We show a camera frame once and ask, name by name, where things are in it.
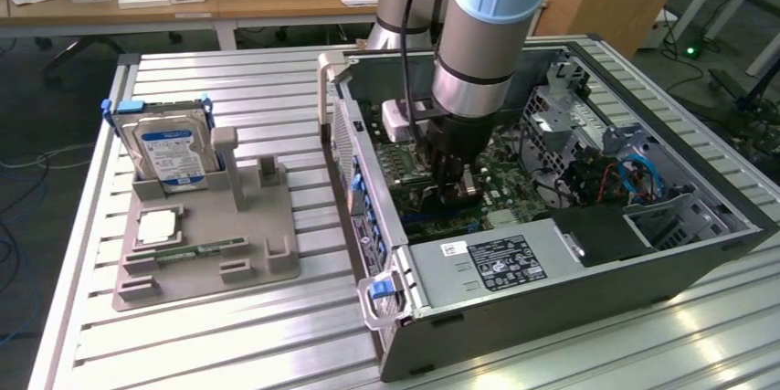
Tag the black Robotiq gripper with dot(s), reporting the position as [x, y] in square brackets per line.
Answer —
[457, 139]

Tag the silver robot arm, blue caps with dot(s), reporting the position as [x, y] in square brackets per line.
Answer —
[481, 43]

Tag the green motherboard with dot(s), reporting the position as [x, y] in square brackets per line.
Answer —
[512, 189]

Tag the perforated metal disk bay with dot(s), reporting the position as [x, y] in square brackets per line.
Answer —
[560, 107]

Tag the blue expansion slot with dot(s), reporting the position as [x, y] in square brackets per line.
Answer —
[411, 217]

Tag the silver chipset heatsink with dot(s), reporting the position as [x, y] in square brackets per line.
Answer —
[503, 219]

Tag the blue card retention latch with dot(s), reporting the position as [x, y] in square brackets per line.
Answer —
[365, 205]

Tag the grey power supply unit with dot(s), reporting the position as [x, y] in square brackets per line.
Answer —
[505, 262]

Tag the black plastic shroud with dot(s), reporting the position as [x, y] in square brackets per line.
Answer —
[603, 235]

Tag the grey parts rack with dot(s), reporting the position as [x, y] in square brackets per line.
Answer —
[244, 235]

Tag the open black PC case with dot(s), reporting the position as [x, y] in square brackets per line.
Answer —
[548, 317]

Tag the black stand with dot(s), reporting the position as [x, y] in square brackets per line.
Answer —
[740, 88]

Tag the green RAM stick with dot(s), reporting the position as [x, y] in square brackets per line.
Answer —
[188, 250]

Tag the silver CPU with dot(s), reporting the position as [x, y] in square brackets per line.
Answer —
[159, 228]

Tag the black office chair base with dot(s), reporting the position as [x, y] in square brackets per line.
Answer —
[79, 49]

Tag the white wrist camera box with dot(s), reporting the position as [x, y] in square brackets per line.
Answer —
[399, 123]

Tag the hard disk in blue frame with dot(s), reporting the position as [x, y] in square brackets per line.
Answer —
[167, 152]

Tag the white table frame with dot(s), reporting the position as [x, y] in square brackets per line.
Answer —
[759, 59]

